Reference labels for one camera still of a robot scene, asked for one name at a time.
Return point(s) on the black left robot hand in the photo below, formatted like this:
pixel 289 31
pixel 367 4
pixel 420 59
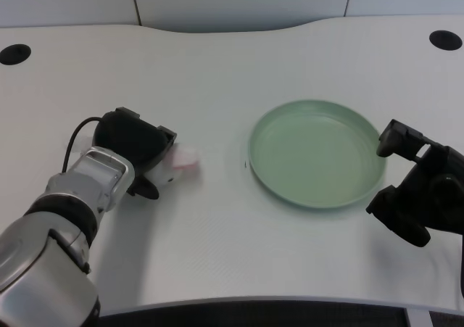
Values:
pixel 134 142

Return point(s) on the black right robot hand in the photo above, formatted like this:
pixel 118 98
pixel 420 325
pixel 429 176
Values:
pixel 427 196

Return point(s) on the white plush rabbit doll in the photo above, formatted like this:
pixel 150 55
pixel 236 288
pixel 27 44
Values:
pixel 179 162

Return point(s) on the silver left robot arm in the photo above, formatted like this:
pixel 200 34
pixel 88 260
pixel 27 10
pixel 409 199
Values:
pixel 61 218

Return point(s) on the green round plate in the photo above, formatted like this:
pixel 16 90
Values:
pixel 315 156

